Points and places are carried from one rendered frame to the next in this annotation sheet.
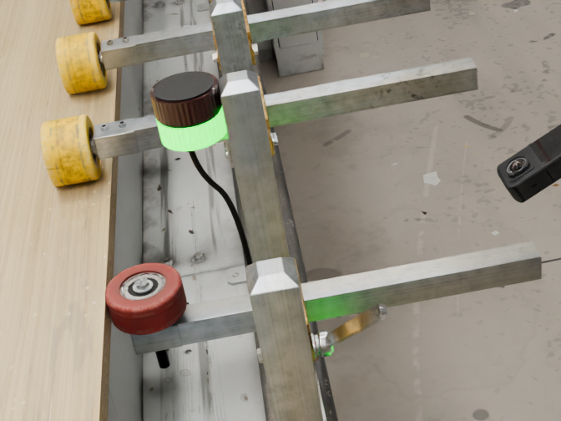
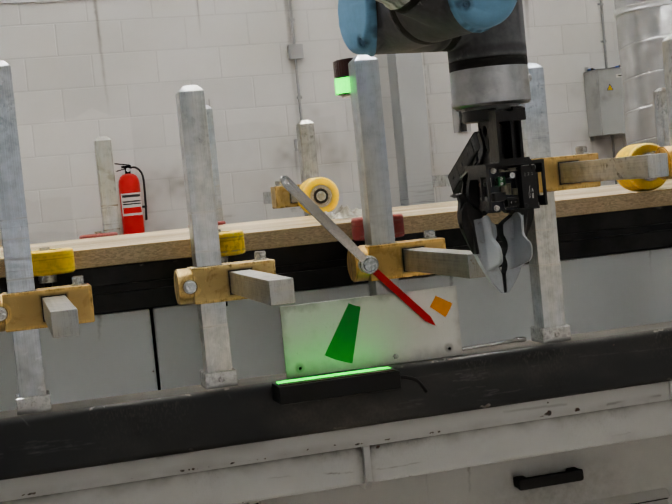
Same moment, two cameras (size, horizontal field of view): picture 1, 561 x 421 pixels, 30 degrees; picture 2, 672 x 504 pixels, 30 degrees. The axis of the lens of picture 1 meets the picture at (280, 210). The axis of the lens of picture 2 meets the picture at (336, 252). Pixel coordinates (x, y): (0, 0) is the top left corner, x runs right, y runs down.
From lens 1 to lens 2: 1.82 m
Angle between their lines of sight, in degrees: 77
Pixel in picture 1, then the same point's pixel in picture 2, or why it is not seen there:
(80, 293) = not seen: hidden behind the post
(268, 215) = (360, 153)
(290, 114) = (567, 173)
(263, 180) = (358, 125)
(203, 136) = (338, 85)
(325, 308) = (408, 261)
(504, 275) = (457, 265)
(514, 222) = not seen: outside the picture
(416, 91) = (618, 170)
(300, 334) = (181, 122)
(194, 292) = not seen: hidden behind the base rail
